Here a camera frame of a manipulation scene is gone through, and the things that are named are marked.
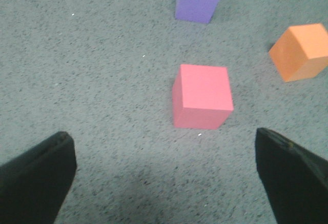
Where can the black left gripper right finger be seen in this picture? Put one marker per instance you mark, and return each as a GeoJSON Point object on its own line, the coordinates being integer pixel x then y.
{"type": "Point", "coordinates": [294, 178]}

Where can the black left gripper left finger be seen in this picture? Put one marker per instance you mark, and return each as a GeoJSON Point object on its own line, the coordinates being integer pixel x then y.
{"type": "Point", "coordinates": [34, 185]}

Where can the orange foam cube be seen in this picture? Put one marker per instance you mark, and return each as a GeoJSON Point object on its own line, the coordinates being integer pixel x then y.
{"type": "Point", "coordinates": [300, 52]}

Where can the pink foam cube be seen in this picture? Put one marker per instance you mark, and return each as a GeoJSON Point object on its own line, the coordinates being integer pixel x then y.
{"type": "Point", "coordinates": [201, 97]}

